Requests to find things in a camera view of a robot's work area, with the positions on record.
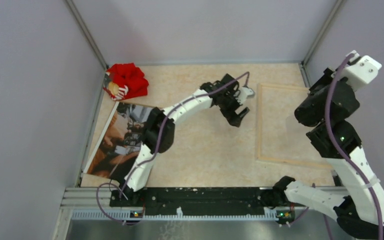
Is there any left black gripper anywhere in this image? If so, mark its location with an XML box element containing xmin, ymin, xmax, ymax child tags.
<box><xmin>218</xmin><ymin>90</ymin><xmax>249</xmax><ymax>128</ymax></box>

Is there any wooden picture frame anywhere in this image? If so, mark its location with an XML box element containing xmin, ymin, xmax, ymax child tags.
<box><xmin>255</xmin><ymin>83</ymin><xmax>332</xmax><ymax>170</ymax></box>

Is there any large glossy photo print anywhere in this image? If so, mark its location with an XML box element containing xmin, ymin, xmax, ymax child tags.
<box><xmin>83</xmin><ymin>102</ymin><xmax>153</xmax><ymax>181</ymax></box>

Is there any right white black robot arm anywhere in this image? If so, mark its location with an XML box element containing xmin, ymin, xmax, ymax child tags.
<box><xmin>264</xmin><ymin>66</ymin><xmax>384</xmax><ymax>240</ymax></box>

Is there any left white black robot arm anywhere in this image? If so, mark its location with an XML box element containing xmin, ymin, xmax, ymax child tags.
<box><xmin>118</xmin><ymin>72</ymin><xmax>256</xmax><ymax>207</ymax></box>

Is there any red cloth toy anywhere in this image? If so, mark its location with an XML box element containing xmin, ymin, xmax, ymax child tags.
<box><xmin>103</xmin><ymin>63</ymin><xmax>149</xmax><ymax>102</ymax></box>

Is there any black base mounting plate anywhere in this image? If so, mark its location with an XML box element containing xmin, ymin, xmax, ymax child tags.
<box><xmin>109</xmin><ymin>187</ymin><xmax>293</xmax><ymax>217</ymax></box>

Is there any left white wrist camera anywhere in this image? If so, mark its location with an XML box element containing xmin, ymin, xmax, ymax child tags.
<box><xmin>237</xmin><ymin>86</ymin><xmax>255</xmax><ymax>105</ymax></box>

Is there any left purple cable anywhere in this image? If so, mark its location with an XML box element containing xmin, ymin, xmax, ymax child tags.
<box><xmin>95</xmin><ymin>71</ymin><xmax>251</xmax><ymax>226</ymax></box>

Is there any purple cable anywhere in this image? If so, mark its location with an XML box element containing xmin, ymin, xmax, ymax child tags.
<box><xmin>288</xmin><ymin>52</ymin><xmax>384</xmax><ymax>240</ymax></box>
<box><xmin>95</xmin><ymin>71</ymin><xmax>251</xmax><ymax>226</ymax></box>

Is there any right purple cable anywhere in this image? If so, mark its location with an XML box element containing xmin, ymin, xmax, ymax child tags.
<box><xmin>288</xmin><ymin>52</ymin><xmax>384</xmax><ymax>240</ymax></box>

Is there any aluminium front rail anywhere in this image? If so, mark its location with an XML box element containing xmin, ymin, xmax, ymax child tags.
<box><xmin>52</xmin><ymin>181</ymin><xmax>363</xmax><ymax>240</ymax></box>

